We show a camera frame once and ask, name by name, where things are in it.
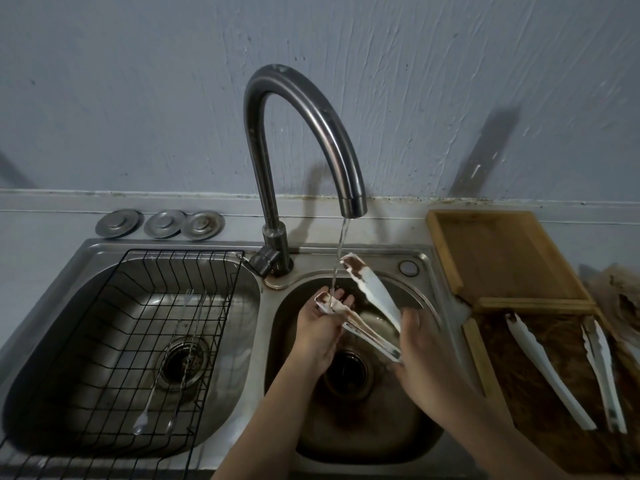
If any person's right hand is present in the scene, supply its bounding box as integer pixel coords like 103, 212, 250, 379
392, 308, 483, 421

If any person's left hand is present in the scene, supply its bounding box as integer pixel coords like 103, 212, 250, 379
287, 287, 356, 375

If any wooden two-compartment tray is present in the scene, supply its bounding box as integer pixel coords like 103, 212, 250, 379
461, 297, 640, 480

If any stainless steel double sink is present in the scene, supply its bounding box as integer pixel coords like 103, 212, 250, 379
0, 238, 483, 480

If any curved steel faucet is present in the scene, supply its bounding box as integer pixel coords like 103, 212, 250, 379
243, 63, 369, 291

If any person's right forearm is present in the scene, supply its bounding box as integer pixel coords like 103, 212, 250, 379
445, 389, 571, 480

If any person's left forearm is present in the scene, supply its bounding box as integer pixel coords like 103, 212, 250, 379
212, 352, 326, 480

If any round metal sink drain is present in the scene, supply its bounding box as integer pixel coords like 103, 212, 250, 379
157, 337, 211, 391
322, 349, 373, 401

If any stained crumpled plastic bag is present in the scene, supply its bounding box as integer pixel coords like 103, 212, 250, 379
579, 263, 640, 355

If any black wire rack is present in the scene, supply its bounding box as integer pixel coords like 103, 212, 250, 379
0, 248, 246, 480

